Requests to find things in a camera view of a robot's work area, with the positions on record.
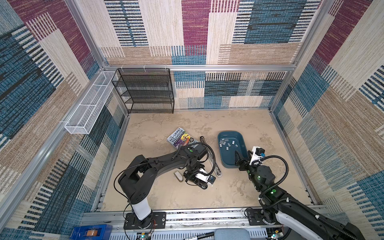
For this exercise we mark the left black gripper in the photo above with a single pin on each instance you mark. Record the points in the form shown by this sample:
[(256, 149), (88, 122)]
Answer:
[(200, 166)]

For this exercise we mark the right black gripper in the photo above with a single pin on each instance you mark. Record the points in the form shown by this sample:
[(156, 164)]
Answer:
[(245, 163)]

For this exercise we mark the small white mini stapler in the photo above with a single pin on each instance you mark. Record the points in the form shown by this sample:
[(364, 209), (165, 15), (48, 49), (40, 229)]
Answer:
[(178, 176)]

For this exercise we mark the teal plastic tray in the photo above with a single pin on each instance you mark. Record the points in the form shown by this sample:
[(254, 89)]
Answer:
[(228, 157)]

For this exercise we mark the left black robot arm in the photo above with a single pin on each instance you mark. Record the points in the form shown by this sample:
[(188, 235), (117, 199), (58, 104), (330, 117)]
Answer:
[(197, 159)]

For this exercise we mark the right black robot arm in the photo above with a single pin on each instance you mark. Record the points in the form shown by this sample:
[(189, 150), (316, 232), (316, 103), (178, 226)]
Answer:
[(278, 206)]

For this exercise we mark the staple strips in tray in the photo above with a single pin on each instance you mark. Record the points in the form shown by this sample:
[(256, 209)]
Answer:
[(228, 143)]

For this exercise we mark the treehouse paperback book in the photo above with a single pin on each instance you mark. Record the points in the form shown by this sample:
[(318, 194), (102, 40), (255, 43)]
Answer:
[(180, 138)]

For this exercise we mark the grey blue chair back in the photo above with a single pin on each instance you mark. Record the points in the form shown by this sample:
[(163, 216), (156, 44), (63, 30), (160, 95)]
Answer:
[(231, 234)]

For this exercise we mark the blue box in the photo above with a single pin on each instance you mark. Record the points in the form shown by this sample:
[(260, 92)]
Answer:
[(95, 232)]

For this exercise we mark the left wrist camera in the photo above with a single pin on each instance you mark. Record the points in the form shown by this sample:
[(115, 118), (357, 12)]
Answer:
[(207, 179)]

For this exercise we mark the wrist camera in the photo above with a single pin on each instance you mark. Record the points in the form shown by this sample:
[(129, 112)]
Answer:
[(207, 179), (258, 155)]

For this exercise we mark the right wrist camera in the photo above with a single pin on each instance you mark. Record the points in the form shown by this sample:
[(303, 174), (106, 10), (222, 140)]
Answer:
[(258, 155)]

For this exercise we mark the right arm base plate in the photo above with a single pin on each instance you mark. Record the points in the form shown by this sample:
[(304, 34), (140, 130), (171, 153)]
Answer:
[(260, 217)]

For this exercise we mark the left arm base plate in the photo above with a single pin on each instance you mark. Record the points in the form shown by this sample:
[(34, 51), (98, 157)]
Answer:
[(155, 220)]

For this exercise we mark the black wire mesh shelf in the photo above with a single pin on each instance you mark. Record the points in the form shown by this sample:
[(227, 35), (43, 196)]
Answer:
[(145, 90)]

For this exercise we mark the white wire mesh basket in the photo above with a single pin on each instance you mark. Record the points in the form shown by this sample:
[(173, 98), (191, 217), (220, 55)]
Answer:
[(87, 112)]

